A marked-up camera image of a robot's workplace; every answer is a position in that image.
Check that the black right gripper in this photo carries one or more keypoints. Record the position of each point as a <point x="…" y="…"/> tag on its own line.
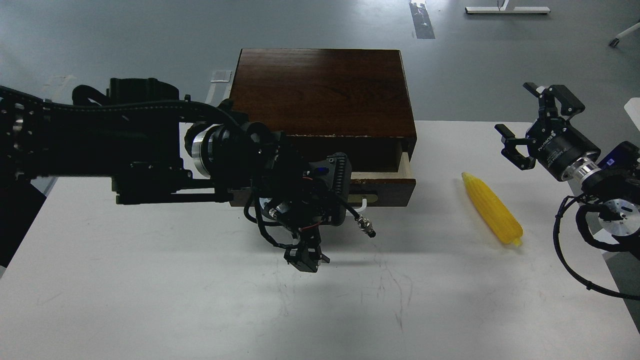
<point x="551" y="140"/>

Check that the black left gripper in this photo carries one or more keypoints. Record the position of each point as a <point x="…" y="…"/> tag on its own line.
<point x="300" y="197"/>

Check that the yellow corn cob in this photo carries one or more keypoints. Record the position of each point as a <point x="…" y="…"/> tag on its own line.
<point x="493" y="211"/>

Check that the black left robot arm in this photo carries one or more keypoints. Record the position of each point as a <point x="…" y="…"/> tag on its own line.
<point x="157" y="148"/>

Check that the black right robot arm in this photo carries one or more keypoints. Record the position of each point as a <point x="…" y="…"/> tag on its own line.
<point x="608" y="216"/>

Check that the dark wooden drawer cabinet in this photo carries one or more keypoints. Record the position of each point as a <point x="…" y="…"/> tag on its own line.
<point x="328" y="100"/>

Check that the white furniture corner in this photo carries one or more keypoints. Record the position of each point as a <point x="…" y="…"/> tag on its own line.
<point x="632" y="108"/>

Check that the white chair caster leg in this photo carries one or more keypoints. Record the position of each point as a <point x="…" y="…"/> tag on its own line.
<point x="617" y="38"/>

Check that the white table leg base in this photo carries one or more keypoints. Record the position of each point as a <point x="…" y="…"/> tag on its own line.
<point x="507" y="7"/>

